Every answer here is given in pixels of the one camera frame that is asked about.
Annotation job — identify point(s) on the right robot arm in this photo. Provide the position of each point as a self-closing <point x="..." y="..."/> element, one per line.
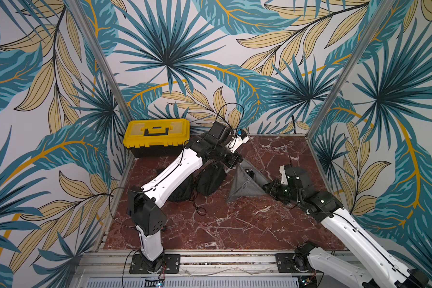
<point x="378" y="269"/>

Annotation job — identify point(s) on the yellow black toolbox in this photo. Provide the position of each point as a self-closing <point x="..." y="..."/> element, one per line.
<point x="157" y="138"/>

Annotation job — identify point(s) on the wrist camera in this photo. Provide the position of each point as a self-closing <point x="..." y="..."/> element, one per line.
<point x="241" y="137"/>
<point x="286" y="174"/>

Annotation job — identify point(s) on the grey hair dryer pouch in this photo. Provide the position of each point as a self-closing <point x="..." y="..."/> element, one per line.
<point x="248" y="182"/>

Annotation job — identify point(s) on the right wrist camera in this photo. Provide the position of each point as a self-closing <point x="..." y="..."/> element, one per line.
<point x="286" y="174"/>

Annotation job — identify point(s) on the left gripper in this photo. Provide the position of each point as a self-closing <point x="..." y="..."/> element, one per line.
<point x="234" y="160"/>

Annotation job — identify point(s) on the black hair dryer pouch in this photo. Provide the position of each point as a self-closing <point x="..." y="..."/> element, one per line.
<point x="183" y="192"/>

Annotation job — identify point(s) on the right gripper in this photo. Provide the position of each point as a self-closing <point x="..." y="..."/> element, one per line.
<point x="273" y="186"/>

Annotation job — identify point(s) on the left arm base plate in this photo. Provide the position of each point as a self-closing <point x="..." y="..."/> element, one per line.
<point x="165" y="263"/>

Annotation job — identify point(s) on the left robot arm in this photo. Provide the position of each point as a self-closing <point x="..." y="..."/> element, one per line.
<point x="145" y="203"/>

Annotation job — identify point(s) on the aluminium front rail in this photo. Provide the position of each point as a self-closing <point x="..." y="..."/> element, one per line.
<point x="114" y="263"/>

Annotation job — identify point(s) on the plain black drawstring pouch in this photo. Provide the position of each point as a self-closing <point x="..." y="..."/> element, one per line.
<point x="207" y="183"/>

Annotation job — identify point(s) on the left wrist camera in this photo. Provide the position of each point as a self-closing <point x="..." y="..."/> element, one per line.
<point x="241" y="137"/>

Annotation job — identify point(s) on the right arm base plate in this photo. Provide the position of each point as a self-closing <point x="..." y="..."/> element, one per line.
<point x="294" y="262"/>

